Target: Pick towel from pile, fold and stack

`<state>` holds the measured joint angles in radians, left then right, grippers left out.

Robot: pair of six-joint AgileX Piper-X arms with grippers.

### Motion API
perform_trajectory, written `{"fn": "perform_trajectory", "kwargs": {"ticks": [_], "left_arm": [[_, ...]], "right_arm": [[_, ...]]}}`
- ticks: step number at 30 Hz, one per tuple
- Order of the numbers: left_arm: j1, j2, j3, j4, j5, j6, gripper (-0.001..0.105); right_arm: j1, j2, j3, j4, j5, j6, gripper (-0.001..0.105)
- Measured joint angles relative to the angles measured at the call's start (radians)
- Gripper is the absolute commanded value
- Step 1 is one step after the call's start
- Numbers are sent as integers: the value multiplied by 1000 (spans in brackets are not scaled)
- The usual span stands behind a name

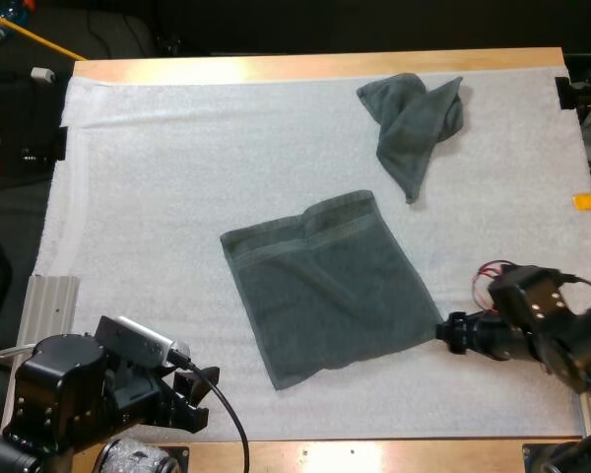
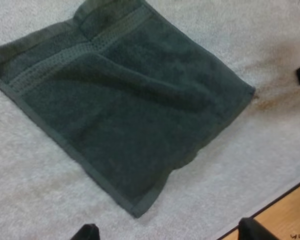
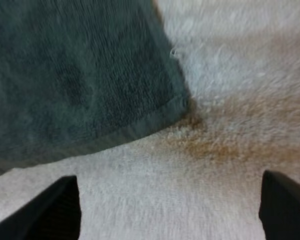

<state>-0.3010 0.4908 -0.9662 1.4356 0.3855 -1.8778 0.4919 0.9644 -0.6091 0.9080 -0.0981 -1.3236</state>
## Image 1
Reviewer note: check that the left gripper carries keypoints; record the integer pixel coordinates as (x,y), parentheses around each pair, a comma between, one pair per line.
(140,391)

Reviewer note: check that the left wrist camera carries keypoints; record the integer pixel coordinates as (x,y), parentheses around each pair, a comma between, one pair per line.
(138,339)

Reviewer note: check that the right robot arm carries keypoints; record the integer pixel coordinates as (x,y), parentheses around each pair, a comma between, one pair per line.
(551,315)

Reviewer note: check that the grey-green towel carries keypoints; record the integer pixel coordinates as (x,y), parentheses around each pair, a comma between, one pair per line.
(330,295)
(413,123)

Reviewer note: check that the crumpled grey-green towel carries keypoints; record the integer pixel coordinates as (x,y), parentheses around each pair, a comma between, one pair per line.
(413,123)

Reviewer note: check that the orange table clip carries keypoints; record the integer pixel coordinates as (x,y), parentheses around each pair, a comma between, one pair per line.
(585,202)

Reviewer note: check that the dark table clamp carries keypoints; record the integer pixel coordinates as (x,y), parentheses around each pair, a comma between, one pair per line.
(565,93)
(60,144)

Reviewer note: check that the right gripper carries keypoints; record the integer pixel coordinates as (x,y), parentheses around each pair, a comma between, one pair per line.
(487,337)

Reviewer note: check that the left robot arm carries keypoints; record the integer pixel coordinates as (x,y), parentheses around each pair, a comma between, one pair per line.
(61,379)

